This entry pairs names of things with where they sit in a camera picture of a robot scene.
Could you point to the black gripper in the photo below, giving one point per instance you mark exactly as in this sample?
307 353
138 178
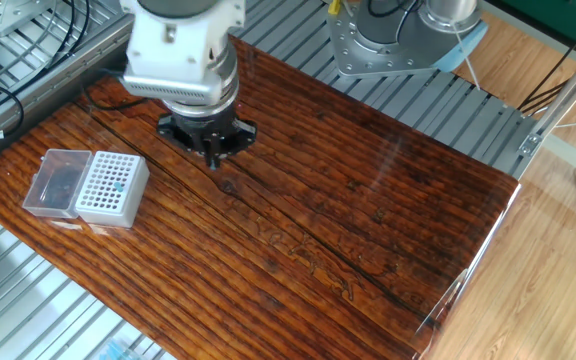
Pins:
203 127

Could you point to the white pipette tip holder box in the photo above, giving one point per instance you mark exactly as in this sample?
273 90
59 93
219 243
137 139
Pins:
113 200

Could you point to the clear pack of blue tips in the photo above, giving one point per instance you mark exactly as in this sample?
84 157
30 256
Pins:
115 350

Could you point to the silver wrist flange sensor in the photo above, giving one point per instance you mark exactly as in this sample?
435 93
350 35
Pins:
218 95

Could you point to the silver vented wrist box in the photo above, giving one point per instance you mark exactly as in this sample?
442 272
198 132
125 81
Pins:
168 91

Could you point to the glossy wood grain board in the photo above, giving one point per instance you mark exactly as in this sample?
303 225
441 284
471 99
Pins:
293 250

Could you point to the clear plastic box lid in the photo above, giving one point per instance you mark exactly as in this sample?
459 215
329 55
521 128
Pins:
55 185

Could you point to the yellow tag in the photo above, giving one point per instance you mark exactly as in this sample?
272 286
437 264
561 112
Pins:
334 7

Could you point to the silver perforated plate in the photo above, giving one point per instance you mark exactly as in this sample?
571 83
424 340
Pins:
8 12

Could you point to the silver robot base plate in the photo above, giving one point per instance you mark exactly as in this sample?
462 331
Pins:
383 60

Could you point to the aluminium frame post with bracket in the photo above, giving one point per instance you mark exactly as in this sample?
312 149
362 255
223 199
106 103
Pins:
563 95

